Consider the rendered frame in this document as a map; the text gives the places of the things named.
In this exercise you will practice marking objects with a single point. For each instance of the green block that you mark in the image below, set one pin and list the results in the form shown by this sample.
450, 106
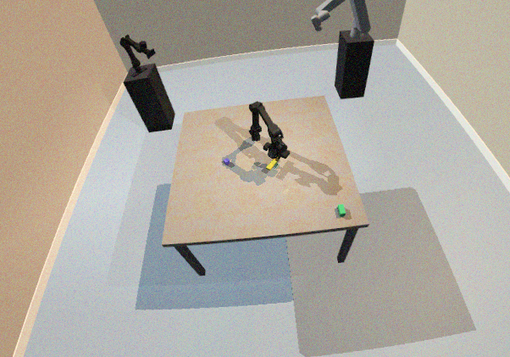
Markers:
341, 209

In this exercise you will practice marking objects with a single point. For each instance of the yellow bar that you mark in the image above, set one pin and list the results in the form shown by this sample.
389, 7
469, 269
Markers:
271, 164

